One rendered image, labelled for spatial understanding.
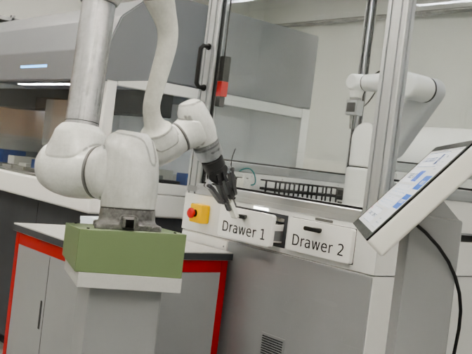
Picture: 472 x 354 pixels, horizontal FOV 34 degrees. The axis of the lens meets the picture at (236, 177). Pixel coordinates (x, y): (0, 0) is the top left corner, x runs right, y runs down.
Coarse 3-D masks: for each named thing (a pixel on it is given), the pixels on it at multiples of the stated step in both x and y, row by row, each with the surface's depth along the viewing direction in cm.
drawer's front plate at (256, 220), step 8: (224, 208) 282; (224, 216) 281; (248, 216) 271; (256, 216) 267; (264, 216) 264; (272, 216) 261; (224, 224) 281; (232, 224) 277; (240, 224) 274; (248, 224) 270; (256, 224) 267; (264, 224) 264; (272, 224) 261; (224, 232) 280; (232, 232) 277; (248, 232) 270; (256, 232) 267; (264, 232) 264; (272, 232) 262; (248, 240) 270; (256, 240) 266; (264, 240) 263; (272, 240) 262
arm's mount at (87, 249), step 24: (72, 240) 209; (96, 240) 201; (120, 240) 203; (144, 240) 206; (168, 240) 208; (72, 264) 205; (96, 264) 202; (120, 264) 204; (144, 264) 206; (168, 264) 208
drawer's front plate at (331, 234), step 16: (304, 224) 257; (320, 224) 251; (288, 240) 262; (304, 240) 256; (320, 240) 250; (336, 240) 245; (352, 240) 240; (320, 256) 250; (336, 256) 244; (352, 256) 241
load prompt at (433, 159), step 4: (440, 152) 191; (444, 152) 185; (448, 152) 179; (432, 156) 199; (436, 156) 192; (440, 156) 185; (444, 156) 179; (424, 160) 206; (428, 160) 197; (432, 160) 191; (436, 160) 184; (440, 160) 178; (420, 164) 205; (424, 164) 197; (428, 164) 189; (432, 164) 184; (436, 164) 177
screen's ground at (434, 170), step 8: (432, 152) 207; (456, 152) 168; (448, 160) 167; (416, 168) 206; (424, 168) 190; (432, 168) 178; (440, 168) 166; (408, 176) 203; (424, 176) 176; (416, 184) 176; (424, 184) 165; (408, 192) 174; (384, 208) 185; (392, 208) 174; (376, 216) 183; (384, 216) 172; (368, 224) 183; (376, 224) 171
